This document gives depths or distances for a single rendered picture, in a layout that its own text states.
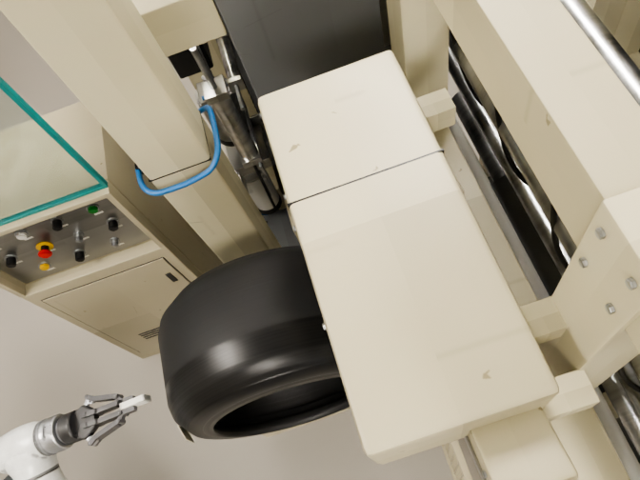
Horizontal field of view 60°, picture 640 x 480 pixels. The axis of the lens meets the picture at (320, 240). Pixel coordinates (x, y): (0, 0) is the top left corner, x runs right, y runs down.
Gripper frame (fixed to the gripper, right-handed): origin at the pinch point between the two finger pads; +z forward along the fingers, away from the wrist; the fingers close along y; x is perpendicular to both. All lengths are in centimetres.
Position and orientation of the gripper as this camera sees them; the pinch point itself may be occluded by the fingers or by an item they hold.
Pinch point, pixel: (135, 402)
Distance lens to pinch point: 146.2
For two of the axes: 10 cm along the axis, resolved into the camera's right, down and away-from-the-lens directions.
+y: -2.7, -8.4, 4.7
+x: 3.2, 3.8, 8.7
